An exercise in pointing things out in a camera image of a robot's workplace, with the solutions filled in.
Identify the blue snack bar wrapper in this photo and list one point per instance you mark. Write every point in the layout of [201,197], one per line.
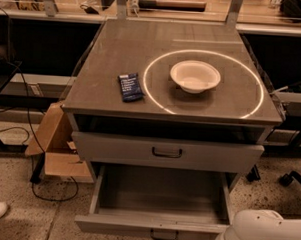
[130,87]

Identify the white paper bowl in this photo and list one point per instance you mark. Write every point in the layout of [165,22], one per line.
[195,76]

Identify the grey drawer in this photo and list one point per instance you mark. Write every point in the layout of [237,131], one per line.
[161,204]
[166,153]

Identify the black office chair base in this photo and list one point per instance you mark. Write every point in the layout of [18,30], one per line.
[288,178]

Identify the brown cardboard box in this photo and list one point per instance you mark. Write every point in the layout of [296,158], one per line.
[53,138]

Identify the black cabinet caster wheel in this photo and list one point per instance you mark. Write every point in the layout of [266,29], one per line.
[253,175]

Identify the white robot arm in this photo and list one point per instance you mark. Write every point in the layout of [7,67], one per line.
[261,225]

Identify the grey top drawer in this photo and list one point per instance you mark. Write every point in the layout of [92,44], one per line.
[166,153]

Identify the grey drawer cabinet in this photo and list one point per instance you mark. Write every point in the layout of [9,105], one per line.
[238,111]

